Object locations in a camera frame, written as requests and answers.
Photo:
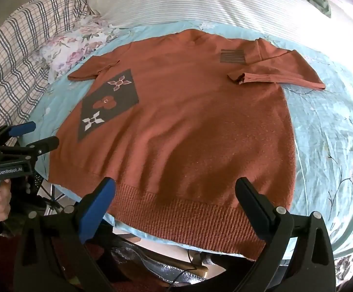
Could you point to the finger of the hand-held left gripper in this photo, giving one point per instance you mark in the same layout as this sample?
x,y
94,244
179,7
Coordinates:
x,y
22,128
42,144

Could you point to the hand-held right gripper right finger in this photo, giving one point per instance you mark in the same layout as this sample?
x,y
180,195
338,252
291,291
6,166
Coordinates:
x,y
255,206

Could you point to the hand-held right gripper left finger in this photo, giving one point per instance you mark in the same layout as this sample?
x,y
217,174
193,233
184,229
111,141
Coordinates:
x,y
98,210

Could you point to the rust orange knit sweater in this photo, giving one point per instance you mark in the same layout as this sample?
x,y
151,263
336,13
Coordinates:
x,y
188,127

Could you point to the silver foil sheet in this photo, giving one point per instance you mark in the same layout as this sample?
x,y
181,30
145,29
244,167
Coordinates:
x,y
139,258

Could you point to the plaid checked cloth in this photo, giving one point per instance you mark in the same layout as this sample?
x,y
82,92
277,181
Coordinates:
x,y
21,51

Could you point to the light blue floral blanket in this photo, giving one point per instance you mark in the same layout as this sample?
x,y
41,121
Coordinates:
x,y
325,146

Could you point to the pink floral cloth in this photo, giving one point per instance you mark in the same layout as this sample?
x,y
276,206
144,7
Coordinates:
x,y
72,48

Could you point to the white striped pillow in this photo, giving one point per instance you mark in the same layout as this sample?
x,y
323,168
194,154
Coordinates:
x,y
194,0

